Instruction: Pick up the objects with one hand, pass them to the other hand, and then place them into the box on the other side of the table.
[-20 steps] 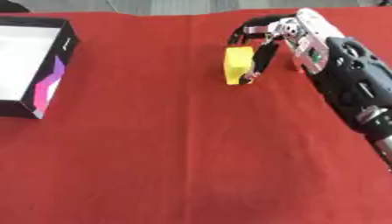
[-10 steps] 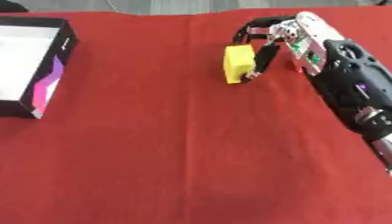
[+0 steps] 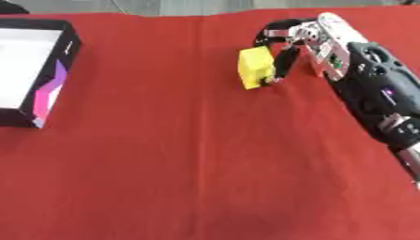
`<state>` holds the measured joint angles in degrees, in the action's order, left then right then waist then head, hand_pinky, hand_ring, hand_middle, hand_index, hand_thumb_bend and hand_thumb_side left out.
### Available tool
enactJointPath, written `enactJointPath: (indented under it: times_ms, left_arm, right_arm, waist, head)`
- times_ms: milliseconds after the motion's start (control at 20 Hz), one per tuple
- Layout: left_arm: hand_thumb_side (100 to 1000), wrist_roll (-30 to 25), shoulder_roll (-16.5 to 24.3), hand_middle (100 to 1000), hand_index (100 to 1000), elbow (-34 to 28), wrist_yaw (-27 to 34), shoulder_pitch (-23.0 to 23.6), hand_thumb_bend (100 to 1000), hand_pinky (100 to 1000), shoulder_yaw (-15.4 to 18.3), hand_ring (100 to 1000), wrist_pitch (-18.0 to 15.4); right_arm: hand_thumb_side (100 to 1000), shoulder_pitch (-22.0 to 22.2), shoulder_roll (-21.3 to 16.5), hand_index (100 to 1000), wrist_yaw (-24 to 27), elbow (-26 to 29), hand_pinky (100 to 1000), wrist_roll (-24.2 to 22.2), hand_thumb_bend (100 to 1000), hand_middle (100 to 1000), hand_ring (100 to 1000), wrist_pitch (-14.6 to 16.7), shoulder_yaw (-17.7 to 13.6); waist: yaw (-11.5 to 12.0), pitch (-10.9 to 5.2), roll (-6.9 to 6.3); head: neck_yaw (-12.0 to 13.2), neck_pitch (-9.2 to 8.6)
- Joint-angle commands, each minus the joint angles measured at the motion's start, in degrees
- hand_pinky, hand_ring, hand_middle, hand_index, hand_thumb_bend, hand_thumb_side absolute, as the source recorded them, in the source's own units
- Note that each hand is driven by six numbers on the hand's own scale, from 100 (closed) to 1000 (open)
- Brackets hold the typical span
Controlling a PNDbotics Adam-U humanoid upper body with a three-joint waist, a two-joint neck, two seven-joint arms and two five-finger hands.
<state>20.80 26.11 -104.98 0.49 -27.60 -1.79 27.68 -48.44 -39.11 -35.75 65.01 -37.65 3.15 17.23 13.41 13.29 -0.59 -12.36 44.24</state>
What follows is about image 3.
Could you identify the black box white inside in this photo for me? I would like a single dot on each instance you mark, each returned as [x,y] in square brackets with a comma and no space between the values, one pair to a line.
[33,70]

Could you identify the yellow block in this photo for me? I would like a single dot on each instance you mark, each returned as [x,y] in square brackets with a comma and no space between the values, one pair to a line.
[254,66]

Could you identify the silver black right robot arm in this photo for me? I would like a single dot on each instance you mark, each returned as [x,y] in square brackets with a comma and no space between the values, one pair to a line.
[363,75]

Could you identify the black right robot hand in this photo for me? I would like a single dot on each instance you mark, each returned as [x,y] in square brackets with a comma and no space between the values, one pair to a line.
[286,61]

